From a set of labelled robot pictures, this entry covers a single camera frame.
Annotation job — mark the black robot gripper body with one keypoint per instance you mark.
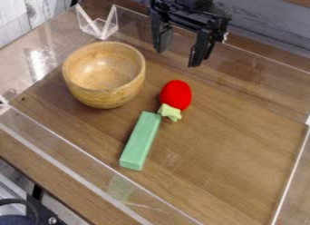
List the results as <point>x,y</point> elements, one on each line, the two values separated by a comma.
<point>191,14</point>

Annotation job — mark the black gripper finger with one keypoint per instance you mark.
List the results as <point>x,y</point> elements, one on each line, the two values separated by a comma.
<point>202,48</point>
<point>161,35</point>

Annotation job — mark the red plush strawberry toy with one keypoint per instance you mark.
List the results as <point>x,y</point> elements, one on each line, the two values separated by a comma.
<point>175,99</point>

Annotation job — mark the wooden bowl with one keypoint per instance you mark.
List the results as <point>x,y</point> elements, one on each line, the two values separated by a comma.
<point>104,73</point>

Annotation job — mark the green rectangular block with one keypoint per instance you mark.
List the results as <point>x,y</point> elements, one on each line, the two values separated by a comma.
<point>135,151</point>

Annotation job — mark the black clamp under table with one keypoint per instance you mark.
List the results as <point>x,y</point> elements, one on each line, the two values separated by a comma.
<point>34,212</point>

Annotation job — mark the clear acrylic corner bracket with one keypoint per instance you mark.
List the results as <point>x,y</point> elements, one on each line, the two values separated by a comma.
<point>100,28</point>

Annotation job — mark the clear acrylic tray wall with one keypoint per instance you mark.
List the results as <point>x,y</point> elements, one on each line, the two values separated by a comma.
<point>229,166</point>

